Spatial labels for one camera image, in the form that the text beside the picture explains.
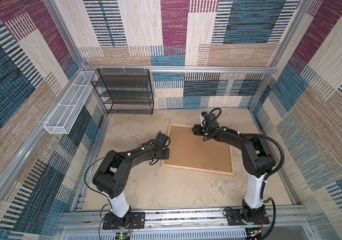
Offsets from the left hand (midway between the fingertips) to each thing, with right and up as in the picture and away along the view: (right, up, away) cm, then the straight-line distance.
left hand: (165, 151), depth 95 cm
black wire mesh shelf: (-31, +41, +16) cm, 54 cm away
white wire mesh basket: (-62, +20, -3) cm, 65 cm away
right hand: (+20, +13, +6) cm, 25 cm away
